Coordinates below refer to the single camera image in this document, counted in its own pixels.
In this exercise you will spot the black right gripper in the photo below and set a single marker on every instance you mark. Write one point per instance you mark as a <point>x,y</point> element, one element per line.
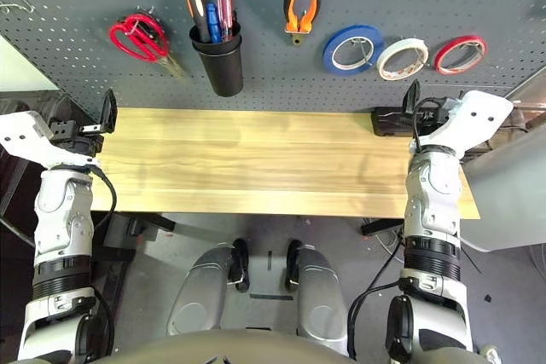
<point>433,119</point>

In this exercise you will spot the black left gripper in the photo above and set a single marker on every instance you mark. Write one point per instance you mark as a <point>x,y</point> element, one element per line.
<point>77,138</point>

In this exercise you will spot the white tape roll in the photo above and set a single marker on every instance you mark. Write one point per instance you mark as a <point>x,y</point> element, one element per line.
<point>403,44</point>

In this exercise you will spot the orange black screwdriver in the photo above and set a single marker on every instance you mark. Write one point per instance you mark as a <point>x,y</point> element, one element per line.
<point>197,6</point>

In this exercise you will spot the orange black pliers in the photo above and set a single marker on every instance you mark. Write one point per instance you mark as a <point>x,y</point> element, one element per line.
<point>303,10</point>

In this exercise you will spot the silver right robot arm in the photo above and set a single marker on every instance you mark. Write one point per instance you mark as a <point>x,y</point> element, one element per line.
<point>435,227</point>

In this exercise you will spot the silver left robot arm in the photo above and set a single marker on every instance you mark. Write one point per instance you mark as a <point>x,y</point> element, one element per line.
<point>64,227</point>

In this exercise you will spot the grey metal pegboard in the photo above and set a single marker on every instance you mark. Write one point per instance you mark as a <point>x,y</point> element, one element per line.
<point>277,82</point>

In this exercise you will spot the black plastic tool case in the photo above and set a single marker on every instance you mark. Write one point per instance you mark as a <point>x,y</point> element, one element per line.
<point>390,123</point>

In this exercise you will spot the silver tape peg hook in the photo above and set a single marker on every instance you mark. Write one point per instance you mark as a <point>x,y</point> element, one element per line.
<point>362,53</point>
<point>478,47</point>

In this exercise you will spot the red tape roll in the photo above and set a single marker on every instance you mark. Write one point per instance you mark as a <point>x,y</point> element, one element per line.
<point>462,39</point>

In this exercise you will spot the blue tape roll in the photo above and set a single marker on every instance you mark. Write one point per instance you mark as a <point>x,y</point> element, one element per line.
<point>358,29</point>

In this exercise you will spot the black plastic cup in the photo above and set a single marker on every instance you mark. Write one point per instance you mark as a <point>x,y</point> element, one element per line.
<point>224,76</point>
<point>217,49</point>

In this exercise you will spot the white plastic table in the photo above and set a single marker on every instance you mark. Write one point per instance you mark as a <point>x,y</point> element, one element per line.
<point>507,193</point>

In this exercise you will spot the black left robot foot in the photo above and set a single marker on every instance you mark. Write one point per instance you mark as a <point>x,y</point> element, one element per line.
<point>241,259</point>

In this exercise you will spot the black robot foot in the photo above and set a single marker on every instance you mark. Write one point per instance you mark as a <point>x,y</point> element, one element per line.
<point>292,261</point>
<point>241,259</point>

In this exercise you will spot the black right robot foot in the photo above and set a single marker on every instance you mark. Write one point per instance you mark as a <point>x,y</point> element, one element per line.
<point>292,261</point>

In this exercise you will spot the silver left robot leg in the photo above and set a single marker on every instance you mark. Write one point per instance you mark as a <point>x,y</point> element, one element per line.
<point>196,296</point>

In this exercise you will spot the silver robot leg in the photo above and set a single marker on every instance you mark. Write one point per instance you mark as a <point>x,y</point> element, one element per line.
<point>196,296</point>
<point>320,296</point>

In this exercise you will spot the silver right robot leg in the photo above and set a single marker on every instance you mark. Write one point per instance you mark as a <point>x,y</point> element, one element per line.
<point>320,296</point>

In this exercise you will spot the grey robot torso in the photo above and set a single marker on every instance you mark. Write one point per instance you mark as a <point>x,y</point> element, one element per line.
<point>222,349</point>

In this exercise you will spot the white sneaker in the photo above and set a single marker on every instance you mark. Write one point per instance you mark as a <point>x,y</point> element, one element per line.
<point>490,353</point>

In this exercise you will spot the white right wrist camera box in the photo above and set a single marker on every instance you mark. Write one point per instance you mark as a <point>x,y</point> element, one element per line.
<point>473,123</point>

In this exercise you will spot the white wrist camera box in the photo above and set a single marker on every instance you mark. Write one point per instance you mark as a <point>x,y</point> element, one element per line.
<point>25,136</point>
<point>473,123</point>

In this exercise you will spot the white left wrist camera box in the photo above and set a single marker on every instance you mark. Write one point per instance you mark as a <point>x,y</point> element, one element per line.
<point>25,136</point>

